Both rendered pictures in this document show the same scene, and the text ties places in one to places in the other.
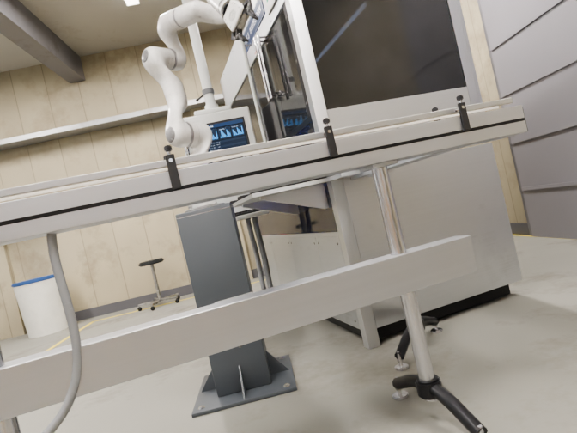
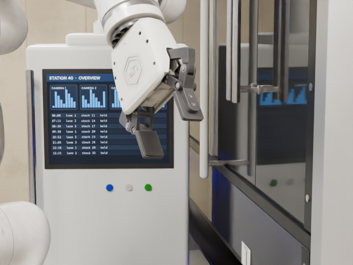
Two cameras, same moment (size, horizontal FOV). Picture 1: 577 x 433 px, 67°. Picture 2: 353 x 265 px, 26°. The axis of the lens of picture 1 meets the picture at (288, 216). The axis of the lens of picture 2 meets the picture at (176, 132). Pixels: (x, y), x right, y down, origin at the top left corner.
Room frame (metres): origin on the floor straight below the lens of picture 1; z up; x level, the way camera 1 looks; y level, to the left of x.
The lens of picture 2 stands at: (0.76, -0.14, 1.63)
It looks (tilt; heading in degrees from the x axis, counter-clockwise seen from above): 8 degrees down; 7
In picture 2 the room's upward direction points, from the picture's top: straight up
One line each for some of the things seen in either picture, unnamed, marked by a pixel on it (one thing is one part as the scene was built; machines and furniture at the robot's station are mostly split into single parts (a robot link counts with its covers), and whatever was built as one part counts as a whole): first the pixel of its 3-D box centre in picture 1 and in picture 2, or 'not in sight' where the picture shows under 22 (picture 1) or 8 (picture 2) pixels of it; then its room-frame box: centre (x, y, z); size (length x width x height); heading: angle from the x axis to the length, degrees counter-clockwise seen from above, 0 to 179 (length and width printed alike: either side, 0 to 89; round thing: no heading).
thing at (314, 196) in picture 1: (294, 203); not in sight; (2.23, -0.05, 0.80); 0.34 x 0.03 x 0.13; 107
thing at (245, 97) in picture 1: (252, 120); (196, 55); (3.38, 0.11, 1.51); 0.49 x 0.01 x 0.59; 17
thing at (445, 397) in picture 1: (432, 399); not in sight; (1.39, -0.32, 0.07); 0.50 x 0.08 x 0.14; 17
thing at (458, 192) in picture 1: (352, 240); not in sight; (3.30, -0.43, 0.44); 2.06 x 1.00 x 0.88; 17
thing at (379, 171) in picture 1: (404, 281); not in sight; (1.39, -0.32, 0.46); 0.09 x 0.09 x 0.77; 17
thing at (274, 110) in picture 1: (268, 99); (234, 64); (2.87, -0.05, 1.51); 0.47 x 0.01 x 0.59; 17
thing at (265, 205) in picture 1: (270, 209); not in sight; (2.71, 0.10, 0.80); 0.34 x 0.03 x 0.13; 107
